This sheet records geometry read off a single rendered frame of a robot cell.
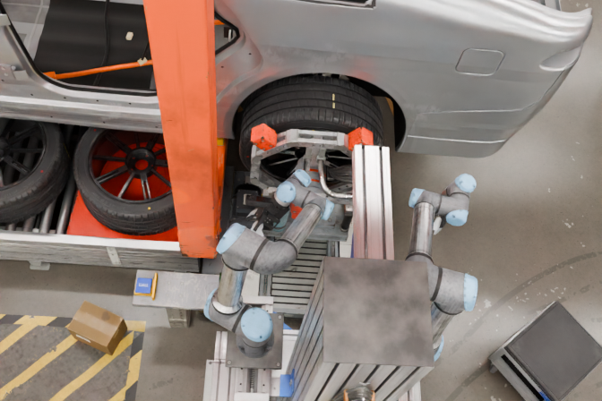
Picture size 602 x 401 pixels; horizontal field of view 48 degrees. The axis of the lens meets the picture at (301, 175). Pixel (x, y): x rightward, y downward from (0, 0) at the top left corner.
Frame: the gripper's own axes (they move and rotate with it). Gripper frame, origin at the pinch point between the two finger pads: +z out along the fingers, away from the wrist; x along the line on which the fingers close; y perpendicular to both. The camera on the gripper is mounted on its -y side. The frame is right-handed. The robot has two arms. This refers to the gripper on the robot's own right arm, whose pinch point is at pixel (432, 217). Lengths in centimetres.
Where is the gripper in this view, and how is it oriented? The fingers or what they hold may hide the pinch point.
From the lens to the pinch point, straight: 290.7
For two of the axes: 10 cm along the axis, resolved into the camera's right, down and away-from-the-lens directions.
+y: -9.5, -0.2, -3.0
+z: -2.8, 4.5, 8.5
